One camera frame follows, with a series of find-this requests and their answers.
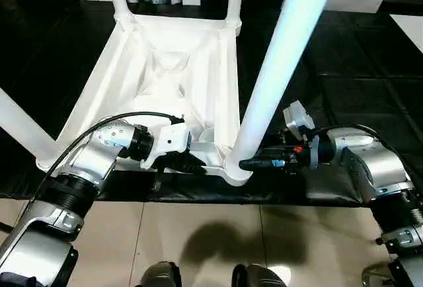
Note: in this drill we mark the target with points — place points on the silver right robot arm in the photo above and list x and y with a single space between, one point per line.
376 168

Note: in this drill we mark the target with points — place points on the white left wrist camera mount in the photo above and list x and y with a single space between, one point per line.
172 139

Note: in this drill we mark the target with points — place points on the black right robot foot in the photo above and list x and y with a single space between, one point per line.
257 275

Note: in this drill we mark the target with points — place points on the white flat panel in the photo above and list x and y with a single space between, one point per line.
409 29

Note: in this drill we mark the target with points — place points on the black left robot foot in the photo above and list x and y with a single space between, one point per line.
162 275

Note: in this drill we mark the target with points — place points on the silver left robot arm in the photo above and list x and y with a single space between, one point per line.
96 154

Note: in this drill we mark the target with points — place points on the black stand bar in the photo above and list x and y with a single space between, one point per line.
4 227

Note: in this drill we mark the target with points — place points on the black robot foot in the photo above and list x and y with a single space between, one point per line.
257 275
162 275

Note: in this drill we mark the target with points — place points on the black work mat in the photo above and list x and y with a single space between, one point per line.
363 68

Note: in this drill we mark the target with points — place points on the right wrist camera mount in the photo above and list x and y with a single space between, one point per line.
297 115

